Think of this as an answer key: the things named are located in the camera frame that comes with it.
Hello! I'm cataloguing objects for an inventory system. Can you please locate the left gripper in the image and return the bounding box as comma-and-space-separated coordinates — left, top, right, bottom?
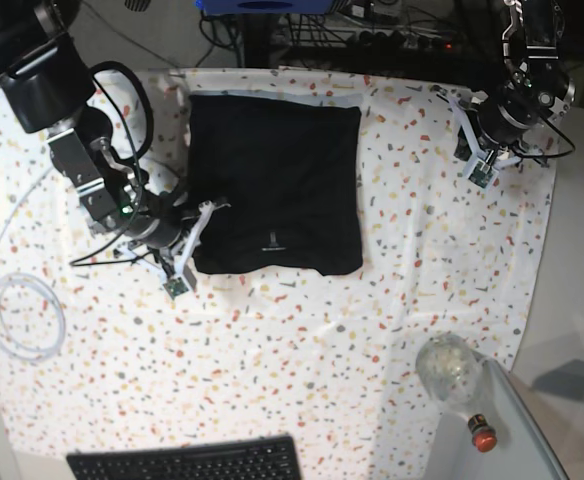
437, 89, 545, 190

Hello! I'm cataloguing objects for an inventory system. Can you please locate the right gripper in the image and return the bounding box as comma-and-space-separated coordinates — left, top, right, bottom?
114, 192, 230, 300

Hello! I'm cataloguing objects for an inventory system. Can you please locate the black t-shirt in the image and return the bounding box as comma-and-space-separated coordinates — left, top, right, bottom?
187, 95, 363, 276

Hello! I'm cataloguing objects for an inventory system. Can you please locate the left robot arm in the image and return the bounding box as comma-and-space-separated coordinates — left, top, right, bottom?
437, 1, 576, 189

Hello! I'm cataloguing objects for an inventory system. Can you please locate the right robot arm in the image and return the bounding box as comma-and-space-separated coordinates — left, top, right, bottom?
0, 1, 227, 298

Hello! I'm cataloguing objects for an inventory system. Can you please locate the terrazzo patterned tablecloth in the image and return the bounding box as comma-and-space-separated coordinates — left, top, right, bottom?
0, 69, 556, 479

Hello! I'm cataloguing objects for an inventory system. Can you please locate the black power strip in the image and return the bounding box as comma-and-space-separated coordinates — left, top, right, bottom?
352, 30, 465, 54

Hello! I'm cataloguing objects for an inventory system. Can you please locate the clear plastic bottle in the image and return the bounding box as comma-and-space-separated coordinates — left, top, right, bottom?
415, 333, 498, 453

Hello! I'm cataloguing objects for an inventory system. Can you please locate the black computer keyboard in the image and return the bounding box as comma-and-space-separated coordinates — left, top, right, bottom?
66, 435, 302, 480

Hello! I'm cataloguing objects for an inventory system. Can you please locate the frosted glass panel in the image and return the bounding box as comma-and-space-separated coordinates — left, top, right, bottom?
478, 360, 568, 480

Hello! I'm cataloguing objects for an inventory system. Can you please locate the white coiled cable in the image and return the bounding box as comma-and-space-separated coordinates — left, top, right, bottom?
0, 164, 68, 364

